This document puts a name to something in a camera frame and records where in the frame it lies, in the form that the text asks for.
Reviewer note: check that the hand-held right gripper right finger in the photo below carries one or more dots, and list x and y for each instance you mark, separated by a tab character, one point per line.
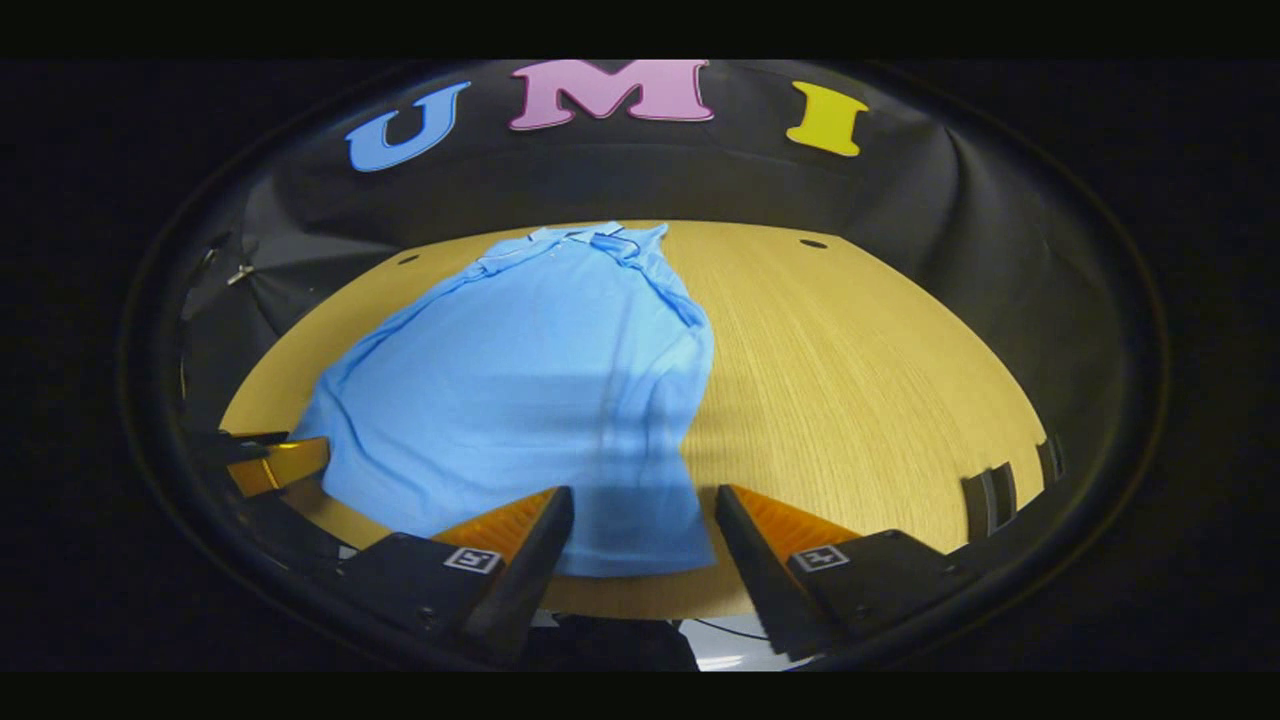
755	580

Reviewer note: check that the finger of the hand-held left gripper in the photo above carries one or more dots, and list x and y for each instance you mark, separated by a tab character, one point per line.
285	465

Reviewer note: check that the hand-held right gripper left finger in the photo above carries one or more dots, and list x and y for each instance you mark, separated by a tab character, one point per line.
530	580

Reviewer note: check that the light blue T-shirt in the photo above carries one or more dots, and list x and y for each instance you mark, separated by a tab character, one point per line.
520	380

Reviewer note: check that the silver backdrop clip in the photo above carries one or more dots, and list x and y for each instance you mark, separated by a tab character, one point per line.
240	272

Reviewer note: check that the black slatted object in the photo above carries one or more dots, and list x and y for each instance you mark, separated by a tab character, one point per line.
975	505

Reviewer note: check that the black backdrop cloth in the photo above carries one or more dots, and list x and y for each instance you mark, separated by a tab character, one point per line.
620	180

